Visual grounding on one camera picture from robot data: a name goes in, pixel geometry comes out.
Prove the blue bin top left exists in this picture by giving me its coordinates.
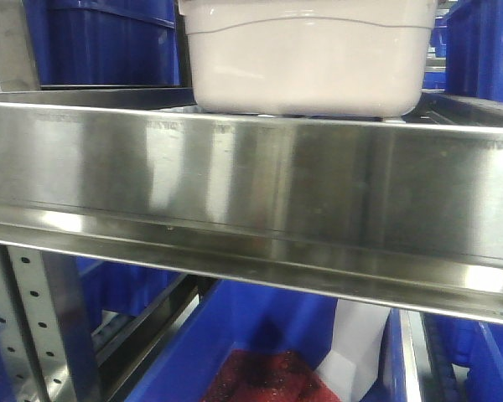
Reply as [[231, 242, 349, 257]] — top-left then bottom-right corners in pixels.
[[23, 1, 180, 86]]

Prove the blue bin with red cloth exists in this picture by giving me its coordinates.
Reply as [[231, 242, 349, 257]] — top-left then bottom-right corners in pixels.
[[129, 281, 421, 401]]

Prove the white lidded plastic bin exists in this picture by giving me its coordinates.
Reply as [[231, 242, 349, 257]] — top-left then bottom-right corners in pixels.
[[179, 1, 438, 118]]

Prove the blue bin top right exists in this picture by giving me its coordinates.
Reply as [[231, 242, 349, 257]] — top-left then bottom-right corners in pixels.
[[423, 1, 503, 102]]

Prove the blue bin bottom right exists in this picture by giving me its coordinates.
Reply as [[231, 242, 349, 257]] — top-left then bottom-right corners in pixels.
[[423, 313, 503, 401]]

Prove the red speckled cloth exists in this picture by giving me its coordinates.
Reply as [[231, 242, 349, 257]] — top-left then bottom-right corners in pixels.
[[201, 349, 340, 401]]

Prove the steel shelving rack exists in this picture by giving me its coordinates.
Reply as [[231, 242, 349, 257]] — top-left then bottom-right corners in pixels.
[[0, 1, 503, 401]]

